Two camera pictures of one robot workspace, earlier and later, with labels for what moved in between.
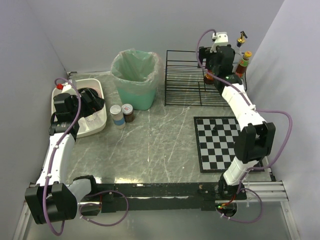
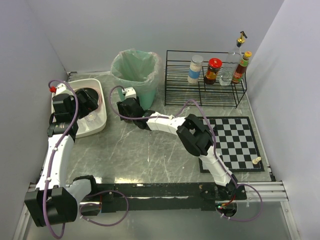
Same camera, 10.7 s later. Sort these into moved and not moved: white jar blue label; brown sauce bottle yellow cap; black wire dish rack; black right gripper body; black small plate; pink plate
Moved: black right gripper body; white jar blue label
Not moved: brown sauce bottle yellow cap; black small plate; black wire dish rack; pink plate
